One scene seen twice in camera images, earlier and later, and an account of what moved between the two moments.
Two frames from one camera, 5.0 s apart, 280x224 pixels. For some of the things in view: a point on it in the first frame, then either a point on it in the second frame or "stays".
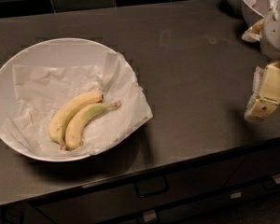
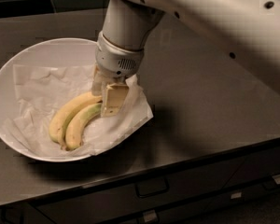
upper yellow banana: x=59 y=123 stays
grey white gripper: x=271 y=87 -> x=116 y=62
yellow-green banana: x=80 y=120 stays
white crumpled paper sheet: x=39 y=91 stays
